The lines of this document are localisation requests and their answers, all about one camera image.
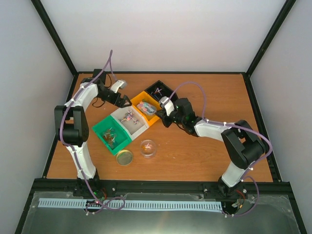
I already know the green plastic bin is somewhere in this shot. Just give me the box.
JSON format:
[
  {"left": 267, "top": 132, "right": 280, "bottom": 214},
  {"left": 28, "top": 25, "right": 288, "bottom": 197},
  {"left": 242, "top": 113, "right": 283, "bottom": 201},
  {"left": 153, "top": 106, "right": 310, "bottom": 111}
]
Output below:
[{"left": 92, "top": 115, "right": 132, "bottom": 155}]

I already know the black plastic bin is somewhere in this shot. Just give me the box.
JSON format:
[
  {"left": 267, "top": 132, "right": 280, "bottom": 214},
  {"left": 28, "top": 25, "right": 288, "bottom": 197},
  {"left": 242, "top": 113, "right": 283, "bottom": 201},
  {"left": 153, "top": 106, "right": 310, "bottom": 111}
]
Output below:
[{"left": 144, "top": 80, "right": 173, "bottom": 102}]

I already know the gold jar lid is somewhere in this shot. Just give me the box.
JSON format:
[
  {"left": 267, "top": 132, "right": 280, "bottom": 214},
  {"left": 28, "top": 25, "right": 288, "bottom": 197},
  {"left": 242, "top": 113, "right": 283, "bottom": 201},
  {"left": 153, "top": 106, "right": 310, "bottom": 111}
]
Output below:
[{"left": 116, "top": 149, "right": 134, "bottom": 166}]

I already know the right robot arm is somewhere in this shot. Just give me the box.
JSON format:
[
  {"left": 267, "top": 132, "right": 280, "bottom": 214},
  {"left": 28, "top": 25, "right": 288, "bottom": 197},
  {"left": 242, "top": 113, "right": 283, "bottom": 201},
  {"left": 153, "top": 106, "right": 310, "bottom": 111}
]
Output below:
[{"left": 156, "top": 97, "right": 266, "bottom": 197}]

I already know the blue slotted cable duct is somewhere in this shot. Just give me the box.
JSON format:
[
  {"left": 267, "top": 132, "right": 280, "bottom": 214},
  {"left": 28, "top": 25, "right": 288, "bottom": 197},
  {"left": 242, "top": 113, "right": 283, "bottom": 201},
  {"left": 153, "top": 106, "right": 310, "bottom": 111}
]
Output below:
[{"left": 38, "top": 198, "right": 222, "bottom": 213}]

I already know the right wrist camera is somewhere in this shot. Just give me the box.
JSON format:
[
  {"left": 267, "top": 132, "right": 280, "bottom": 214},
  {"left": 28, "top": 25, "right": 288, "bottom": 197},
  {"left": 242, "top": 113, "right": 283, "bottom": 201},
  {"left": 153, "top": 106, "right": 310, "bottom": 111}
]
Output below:
[{"left": 159, "top": 96, "right": 175, "bottom": 116}]

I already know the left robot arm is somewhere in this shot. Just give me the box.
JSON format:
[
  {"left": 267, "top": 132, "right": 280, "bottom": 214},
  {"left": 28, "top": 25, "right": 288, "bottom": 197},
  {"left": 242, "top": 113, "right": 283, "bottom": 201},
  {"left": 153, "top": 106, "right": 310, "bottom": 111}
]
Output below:
[{"left": 54, "top": 70, "right": 132, "bottom": 196}]

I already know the metal scoop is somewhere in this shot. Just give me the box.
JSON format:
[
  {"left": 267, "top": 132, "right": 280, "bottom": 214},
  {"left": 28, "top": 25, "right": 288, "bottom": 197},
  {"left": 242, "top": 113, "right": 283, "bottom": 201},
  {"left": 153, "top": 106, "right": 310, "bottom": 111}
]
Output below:
[{"left": 136, "top": 101, "right": 157, "bottom": 116}]

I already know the black aluminium front rail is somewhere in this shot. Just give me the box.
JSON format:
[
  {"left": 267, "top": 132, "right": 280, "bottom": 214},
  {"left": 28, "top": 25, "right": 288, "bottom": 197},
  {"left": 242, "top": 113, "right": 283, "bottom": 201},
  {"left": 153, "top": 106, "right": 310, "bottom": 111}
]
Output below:
[{"left": 31, "top": 178, "right": 293, "bottom": 199}]

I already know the clear plastic jar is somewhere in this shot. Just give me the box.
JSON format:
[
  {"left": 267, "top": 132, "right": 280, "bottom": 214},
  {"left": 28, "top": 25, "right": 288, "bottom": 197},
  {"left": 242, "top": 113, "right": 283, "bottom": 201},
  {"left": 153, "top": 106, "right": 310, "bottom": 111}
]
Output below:
[{"left": 140, "top": 139, "right": 156, "bottom": 158}]

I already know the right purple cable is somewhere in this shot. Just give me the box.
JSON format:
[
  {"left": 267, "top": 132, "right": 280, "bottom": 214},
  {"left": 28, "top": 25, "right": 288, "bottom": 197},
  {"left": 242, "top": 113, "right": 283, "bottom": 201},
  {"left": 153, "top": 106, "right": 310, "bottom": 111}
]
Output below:
[{"left": 168, "top": 81, "right": 273, "bottom": 218}]

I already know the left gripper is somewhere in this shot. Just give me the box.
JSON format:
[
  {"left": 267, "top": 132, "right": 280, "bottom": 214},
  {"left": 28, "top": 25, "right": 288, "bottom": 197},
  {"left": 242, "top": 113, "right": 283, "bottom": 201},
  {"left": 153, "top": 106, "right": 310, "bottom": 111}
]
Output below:
[{"left": 96, "top": 88, "right": 132, "bottom": 109}]

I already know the white plastic bin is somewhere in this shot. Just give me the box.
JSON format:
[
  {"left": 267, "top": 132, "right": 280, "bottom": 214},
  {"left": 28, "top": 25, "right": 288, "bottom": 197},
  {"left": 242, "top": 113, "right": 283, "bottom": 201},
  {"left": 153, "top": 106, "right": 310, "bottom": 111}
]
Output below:
[{"left": 111, "top": 106, "right": 149, "bottom": 140}]

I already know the yellow plastic bin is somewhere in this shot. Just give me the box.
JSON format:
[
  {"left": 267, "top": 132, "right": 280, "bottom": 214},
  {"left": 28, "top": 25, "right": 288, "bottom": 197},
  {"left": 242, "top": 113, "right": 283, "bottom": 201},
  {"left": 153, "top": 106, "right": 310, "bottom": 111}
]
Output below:
[{"left": 131, "top": 91, "right": 160, "bottom": 126}]

